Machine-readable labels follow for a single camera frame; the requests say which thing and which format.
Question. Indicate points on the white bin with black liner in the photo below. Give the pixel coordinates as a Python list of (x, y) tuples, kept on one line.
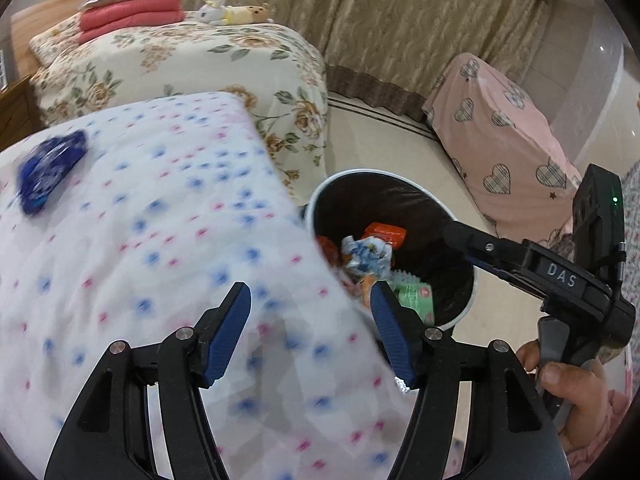
[(430, 210)]

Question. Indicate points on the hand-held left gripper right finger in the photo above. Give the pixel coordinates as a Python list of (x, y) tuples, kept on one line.
[(392, 335)]

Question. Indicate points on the person's right hand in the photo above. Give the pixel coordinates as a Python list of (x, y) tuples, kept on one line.
[(575, 390)]

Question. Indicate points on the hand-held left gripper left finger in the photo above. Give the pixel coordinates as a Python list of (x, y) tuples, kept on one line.
[(227, 330)]

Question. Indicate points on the red folded blanket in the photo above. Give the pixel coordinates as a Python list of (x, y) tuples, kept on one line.
[(130, 12)]

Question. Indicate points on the white blue wrapper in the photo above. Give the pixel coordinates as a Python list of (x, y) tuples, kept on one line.
[(367, 255)]

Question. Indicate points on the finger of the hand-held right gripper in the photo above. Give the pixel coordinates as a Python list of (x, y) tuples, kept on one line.
[(480, 245)]

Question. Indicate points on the green packet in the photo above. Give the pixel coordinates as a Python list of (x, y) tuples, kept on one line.
[(415, 295)]

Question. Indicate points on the beige patterned curtain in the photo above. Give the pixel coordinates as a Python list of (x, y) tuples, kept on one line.
[(375, 20)]

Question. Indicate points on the wooden headboard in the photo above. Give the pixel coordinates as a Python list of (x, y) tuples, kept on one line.
[(45, 15)]

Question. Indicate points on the white rabbit plush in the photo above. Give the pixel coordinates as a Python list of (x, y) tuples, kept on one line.
[(210, 10)]

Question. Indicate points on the wooden nightstand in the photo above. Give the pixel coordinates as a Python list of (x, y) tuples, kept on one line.
[(17, 105)]

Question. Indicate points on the yellow bear plush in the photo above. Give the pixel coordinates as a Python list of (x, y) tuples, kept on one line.
[(245, 12)]

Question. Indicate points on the white dotted blanket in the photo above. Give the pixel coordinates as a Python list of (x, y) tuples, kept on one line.
[(150, 260)]

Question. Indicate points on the pink heart print cloth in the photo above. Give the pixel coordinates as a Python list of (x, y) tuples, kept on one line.
[(500, 150)]

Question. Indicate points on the bed with floral cover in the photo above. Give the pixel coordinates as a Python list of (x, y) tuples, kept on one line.
[(175, 60)]

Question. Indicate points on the orange wrapper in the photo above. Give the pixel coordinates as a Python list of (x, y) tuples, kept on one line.
[(385, 232), (330, 250)]

